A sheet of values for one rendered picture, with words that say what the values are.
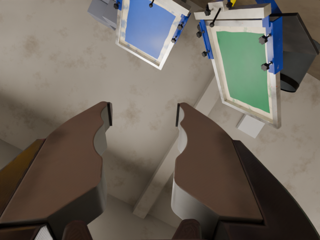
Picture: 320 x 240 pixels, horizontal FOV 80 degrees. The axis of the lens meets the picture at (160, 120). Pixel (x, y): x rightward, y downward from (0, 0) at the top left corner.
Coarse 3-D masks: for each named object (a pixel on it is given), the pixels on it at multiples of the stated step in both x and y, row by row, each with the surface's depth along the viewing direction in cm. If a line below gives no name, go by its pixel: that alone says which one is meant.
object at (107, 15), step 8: (96, 0) 319; (104, 0) 312; (112, 0) 279; (96, 8) 322; (104, 8) 322; (112, 8) 281; (96, 16) 324; (104, 16) 283; (112, 16) 284; (104, 24) 355; (112, 24) 302
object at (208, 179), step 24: (192, 120) 10; (192, 144) 8; (216, 144) 8; (192, 168) 7; (216, 168) 7; (240, 168) 7; (192, 192) 6; (216, 192) 6; (240, 192) 6; (192, 216) 7; (216, 216) 6; (240, 216) 6
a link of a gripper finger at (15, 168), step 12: (36, 144) 8; (24, 156) 7; (12, 168) 7; (24, 168) 7; (0, 180) 6; (12, 180) 6; (0, 192) 6; (12, 192) 6; (0, 204) 6; (0, 216) 5; (0, 228) 5; (12, 228) 5; (24, 228) 5; (36, 228) 5; (48, 228) 6
